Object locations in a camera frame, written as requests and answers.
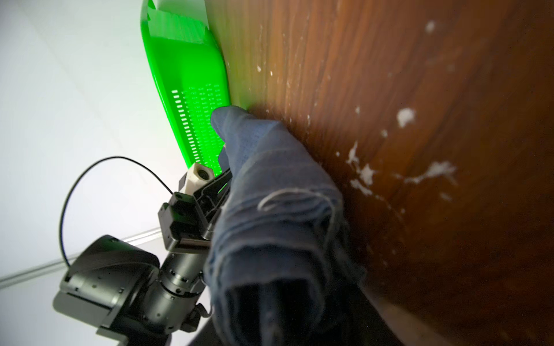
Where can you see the dark blue printed pillowcase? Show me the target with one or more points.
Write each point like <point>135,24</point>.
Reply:
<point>279,260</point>

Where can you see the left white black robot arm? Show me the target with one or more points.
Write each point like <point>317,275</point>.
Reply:
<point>129,294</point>

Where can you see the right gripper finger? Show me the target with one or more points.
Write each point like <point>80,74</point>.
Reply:
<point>382,322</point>

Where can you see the green plastic basket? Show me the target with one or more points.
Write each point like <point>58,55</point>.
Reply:
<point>190,77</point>

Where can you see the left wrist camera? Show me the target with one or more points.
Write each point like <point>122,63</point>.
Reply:
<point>195,178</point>

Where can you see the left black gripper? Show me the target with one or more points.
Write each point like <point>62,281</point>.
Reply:
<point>187,222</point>

